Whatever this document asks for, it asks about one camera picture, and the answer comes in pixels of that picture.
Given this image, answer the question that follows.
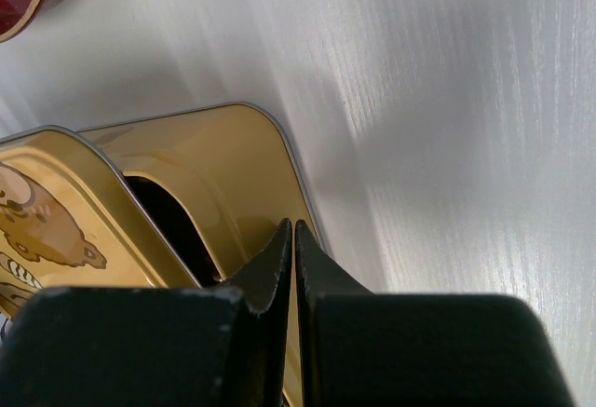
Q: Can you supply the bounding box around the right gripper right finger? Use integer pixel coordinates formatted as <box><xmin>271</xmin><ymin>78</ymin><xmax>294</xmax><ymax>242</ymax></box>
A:
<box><xmin>295</xmin><ymin>221</ymin><xmax>573</xmax><ymax>406</ymax></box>

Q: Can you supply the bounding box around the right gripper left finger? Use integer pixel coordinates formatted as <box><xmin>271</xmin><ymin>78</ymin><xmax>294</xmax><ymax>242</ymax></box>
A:
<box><xmin>1</xmin><ymin>220</ymin><xmax>292</xmax><ymax>406</ymax></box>

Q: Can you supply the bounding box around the gold chocolate box tray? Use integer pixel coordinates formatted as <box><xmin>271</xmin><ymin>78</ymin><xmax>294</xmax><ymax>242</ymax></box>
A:
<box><xmin>82</xmin><ymin>104</ymin><xmax>312</xmax><ymax>406</ymax></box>

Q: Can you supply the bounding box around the silver tin lid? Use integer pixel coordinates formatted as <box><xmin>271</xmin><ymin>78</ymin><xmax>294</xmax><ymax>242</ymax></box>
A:
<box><xmin>1</xmin><ymin>126</ymin><xmax>199</xmax><ymax>319</ymax></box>

